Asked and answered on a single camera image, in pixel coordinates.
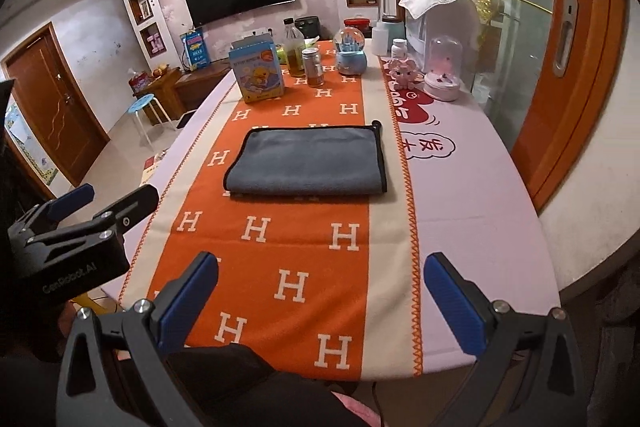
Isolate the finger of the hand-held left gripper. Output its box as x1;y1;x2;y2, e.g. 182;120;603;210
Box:
7;183;96;238
22;184;160;253

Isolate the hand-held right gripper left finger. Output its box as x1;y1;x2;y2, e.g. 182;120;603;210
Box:
57;251;221;427

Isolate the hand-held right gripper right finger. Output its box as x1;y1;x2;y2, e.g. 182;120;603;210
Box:
424;251;587;427

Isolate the grey towel with black edge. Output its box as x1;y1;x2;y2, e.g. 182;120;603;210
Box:
222;121;390;198

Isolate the pink printed tablecloth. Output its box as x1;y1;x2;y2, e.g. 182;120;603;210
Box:
102;49;562;375

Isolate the brown wooden door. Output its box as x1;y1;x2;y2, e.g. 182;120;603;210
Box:
1;22;111;188

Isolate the blue round stool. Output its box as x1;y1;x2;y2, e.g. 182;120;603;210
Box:
126;94;177;150

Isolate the person's dark clothing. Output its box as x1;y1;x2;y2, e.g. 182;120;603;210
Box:
164;345;373;427

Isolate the orange letter-patterned table runner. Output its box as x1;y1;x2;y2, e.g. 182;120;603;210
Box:
120;39;425;380

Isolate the red gift box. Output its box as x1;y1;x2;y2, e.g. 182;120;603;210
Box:
128;71;151;96

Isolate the wooden television cabinet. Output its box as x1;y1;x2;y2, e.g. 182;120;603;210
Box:
149;61;237;118

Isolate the blue printed board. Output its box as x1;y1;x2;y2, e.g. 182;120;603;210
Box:
179;28;211;71

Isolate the blue printed cardboard box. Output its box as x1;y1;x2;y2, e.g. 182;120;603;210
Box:
229;41;285;104

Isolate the glass oil bottle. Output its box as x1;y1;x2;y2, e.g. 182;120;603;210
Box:
283;18;307;78

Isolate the glass spice jar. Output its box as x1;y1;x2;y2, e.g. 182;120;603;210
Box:
301;48;325;88

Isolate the glass dome ornament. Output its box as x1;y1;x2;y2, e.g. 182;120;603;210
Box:
423;35;462;102

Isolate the blue snow globe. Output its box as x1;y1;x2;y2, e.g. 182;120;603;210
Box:
336;26;370;75

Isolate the white countertop appliance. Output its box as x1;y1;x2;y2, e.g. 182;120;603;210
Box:
404;0;480;74

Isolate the white plastic bottle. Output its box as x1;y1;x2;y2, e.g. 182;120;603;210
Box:
371;23;390;57

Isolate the wooden framed glass sliding door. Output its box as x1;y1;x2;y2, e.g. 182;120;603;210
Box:
389;0;628;210

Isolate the light blue jug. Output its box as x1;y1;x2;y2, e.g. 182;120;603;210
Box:
383;16;406;44

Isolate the red-lidded container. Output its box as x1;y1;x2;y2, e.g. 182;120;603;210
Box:
344;18;372;39

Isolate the colourful wall poster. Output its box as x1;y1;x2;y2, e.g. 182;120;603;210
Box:
4;102;59;188

